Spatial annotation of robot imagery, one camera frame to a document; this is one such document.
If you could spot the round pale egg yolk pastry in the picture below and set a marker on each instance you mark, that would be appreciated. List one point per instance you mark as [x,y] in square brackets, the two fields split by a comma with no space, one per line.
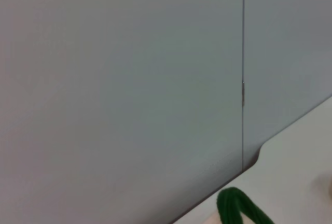
[324,185]

